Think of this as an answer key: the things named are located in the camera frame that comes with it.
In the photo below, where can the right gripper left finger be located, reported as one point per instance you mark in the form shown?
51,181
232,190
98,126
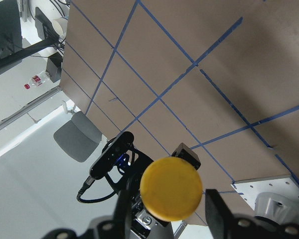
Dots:
123,214

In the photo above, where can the yellow push button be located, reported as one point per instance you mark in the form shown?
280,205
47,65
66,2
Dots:
171,189

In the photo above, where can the grey office chair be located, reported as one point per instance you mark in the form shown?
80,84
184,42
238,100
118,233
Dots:
79,137

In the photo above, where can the plastic water bottle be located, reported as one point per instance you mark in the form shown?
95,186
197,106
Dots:
37,80

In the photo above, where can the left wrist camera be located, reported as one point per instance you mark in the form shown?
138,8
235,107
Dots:
109,157

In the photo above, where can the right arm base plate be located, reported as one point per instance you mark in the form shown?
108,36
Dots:
271,191

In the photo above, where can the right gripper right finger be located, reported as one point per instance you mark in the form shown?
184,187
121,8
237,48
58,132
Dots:
218,216

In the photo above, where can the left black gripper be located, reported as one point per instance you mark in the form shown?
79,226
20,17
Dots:
145,225

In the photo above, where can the white paper cup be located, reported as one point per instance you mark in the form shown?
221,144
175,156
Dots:
60,25

